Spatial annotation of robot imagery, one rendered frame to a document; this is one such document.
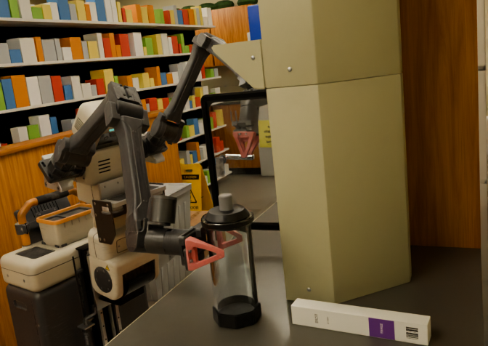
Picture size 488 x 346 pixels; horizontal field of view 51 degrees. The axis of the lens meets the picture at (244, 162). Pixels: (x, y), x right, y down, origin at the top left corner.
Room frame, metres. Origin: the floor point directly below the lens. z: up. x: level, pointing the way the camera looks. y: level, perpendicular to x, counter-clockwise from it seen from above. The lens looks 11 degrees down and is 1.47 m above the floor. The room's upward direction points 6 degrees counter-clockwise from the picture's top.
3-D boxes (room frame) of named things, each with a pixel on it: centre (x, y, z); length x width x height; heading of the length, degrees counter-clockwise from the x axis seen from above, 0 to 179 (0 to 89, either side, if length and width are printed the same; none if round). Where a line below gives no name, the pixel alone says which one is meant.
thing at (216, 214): (1.01, 0.05, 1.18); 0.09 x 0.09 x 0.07
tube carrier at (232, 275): (1.01, 0.05, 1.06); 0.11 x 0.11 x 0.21
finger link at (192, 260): (0.99, 0.10, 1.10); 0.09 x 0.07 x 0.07; 65
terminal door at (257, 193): (1.41, -0.04, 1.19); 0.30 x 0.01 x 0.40; 67
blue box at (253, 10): (1.31, -0.11, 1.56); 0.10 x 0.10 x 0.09; 65
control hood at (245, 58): (1.23, -0.08, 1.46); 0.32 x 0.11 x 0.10; 155
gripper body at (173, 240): (1.06, 0.15, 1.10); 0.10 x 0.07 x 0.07; 155
